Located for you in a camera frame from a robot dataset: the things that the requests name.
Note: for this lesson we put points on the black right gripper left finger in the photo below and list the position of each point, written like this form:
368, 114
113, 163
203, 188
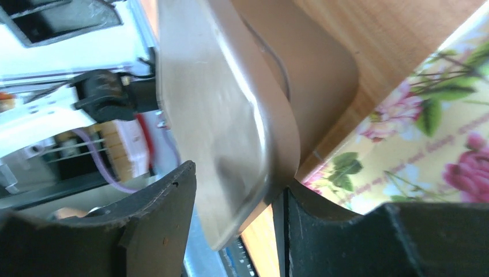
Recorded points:
144, 234

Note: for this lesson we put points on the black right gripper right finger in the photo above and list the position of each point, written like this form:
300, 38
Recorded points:
316, 237

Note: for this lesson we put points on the floral patterned tray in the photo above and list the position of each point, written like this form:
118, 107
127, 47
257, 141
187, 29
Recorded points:
427, 141

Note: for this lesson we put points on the grey metal tin lid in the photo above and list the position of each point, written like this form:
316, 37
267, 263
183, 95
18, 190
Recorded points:
227, 114

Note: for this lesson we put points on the gold chocolate tin box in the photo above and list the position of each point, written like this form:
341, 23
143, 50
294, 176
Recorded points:
317, 74

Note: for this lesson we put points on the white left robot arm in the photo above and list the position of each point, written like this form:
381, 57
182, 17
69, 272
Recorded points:
38, 77

